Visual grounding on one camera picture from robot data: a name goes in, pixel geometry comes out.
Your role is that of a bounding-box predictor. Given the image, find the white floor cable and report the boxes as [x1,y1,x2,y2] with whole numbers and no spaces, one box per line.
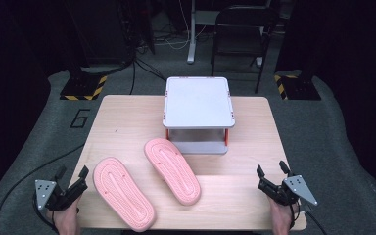
[155,0,209,51]

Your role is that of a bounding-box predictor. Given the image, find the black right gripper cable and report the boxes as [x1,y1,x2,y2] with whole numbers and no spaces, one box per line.
[292,200,328,235]

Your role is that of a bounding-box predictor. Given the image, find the white shoe rack orange posts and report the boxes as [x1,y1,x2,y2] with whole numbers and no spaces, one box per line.
[162,76,236,156]

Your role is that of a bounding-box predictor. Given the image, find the long black floor cable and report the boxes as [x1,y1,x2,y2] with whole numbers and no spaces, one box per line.
[0,142,86,235]

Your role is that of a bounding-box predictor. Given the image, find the black floor cables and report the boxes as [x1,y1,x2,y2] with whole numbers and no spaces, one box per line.
[128,48,168,96]

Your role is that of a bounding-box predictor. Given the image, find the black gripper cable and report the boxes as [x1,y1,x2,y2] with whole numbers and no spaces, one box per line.
[32,192,61,235]
[292,200,328,235]

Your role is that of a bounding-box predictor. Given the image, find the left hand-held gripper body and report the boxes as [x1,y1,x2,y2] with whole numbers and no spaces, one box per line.
[33,178,80,212]

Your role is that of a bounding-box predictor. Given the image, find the black stand base striped edge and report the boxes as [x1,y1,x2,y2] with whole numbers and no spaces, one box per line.
[273,73,323,101]
[59,73,109,102]

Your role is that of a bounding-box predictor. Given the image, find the pink rubber slipper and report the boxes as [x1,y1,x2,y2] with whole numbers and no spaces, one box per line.
[143,137,202,207]
[92,157,157,233]

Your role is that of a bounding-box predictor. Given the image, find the white desk leg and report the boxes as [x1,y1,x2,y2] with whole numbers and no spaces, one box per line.
[186,0,199,65]

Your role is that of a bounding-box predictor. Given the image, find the black folding chair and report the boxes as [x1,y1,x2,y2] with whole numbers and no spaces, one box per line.
[210,4,280,95]

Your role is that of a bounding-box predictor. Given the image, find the black cabinet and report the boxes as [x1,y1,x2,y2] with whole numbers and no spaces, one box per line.
[66,0,136,66]

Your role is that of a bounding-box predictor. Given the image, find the person's left hand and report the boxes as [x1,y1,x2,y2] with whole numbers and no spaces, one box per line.
[46,201,81,235]

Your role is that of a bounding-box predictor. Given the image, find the person's right hand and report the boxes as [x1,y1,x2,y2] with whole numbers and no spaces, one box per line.
[268,198,300,235]

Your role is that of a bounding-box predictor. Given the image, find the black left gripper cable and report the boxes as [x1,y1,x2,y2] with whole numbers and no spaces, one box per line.
[32,192,61,235]

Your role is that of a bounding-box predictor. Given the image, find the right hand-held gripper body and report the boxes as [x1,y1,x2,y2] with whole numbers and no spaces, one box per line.
[273,174,319,207]

